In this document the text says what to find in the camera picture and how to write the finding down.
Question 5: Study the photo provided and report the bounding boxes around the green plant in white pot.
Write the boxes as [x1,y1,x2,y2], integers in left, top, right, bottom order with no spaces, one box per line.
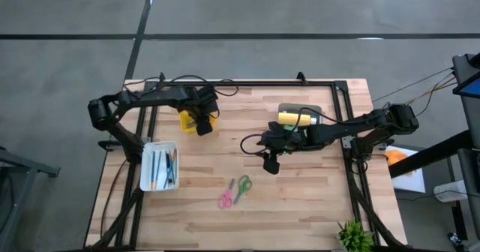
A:
[336,218,376,252]

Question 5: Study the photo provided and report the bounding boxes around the pink handled scissors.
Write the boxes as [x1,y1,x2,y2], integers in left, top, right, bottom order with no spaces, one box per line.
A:
[217,178,236,210]

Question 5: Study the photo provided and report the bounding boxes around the black diagonal beam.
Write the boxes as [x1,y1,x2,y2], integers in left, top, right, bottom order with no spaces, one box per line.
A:
[388,130,480,179]

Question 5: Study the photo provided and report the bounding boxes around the orange object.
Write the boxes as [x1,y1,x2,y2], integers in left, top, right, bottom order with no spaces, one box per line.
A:
[385,149,410,170]

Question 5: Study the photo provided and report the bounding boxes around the dark grey equipment stand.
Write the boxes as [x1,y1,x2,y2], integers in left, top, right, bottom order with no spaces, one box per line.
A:
[451,52,480,242]

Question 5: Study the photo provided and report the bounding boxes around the white plastic bin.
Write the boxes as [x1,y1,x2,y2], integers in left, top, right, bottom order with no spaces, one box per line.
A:
[139,140,181,193]

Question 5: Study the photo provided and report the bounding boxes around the grey metal stand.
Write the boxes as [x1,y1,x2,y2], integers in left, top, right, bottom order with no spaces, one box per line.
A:
[0,145,62,252]

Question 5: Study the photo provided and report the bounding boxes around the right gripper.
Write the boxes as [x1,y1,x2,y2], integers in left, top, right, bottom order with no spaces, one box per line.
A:
[256,127,313,176]

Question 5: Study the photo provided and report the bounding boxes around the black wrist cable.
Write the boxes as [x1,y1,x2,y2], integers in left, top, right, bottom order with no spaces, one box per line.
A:
[168,73,240,98]
[239,133,268,157]

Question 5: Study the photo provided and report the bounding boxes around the grey plastic bin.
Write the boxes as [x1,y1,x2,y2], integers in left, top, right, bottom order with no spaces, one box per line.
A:
[276,102,324,137]

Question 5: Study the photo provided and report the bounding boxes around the yellow plastic mesh basket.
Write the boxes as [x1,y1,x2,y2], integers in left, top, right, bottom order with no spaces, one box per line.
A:
[178,108,218,134]

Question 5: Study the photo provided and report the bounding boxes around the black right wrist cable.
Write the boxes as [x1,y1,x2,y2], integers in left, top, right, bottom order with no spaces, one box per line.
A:
[239,133,268,157]

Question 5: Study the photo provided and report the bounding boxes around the black left arm base cable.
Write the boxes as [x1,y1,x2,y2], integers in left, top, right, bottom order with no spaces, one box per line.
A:
[122,75,163,94]

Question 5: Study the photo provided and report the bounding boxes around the blue lit screen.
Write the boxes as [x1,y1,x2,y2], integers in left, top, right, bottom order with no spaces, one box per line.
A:
[452,70,480,99]

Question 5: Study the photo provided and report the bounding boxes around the black cable to stand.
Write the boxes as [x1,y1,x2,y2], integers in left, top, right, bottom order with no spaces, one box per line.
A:
[373,67,457,103]

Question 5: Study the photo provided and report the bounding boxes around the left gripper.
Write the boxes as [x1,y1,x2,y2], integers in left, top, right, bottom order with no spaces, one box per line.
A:
[186,85,221,137]

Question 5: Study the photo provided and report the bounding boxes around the green handled scissors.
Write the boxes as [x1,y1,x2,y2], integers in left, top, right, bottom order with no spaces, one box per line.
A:
[233,174,254,206]

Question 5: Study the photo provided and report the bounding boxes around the white power adapter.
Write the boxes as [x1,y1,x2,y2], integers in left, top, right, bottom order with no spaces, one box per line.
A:
[433,179,469,203]

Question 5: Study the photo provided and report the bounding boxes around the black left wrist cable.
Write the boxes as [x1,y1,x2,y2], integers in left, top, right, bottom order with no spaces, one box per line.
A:
[168,73,240,98]

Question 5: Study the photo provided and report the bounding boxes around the white paper sheet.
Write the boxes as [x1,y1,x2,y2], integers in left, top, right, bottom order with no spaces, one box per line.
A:
[385,145,427,194]

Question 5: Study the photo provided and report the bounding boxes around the yellow paint bottle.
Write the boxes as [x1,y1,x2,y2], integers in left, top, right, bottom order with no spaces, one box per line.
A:
[277,111,319,128]

